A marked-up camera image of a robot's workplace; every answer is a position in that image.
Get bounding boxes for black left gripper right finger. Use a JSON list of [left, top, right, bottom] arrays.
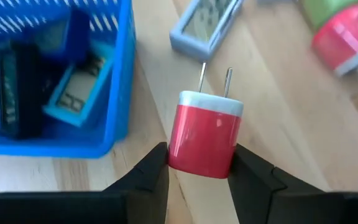
[[227, 143, 358, 224]]

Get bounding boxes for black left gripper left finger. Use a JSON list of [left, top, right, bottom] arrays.
[[0, 142, 170, 224]]

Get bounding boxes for red and white plug charger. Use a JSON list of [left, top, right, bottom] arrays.
[[311, 2, 358, 78], [167, 62, 245, 180]]

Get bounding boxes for black box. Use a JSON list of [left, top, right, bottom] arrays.
[[0, 40, 43, 140]]

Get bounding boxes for blue plastic basket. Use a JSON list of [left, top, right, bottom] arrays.
[[0, 0, 137, 159]]

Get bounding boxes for green and white plug charger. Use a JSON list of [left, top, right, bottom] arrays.
[[298, 0, 358, 32]]

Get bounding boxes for white LCD display unit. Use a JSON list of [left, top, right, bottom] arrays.
[[168, 0, 245, 62]]

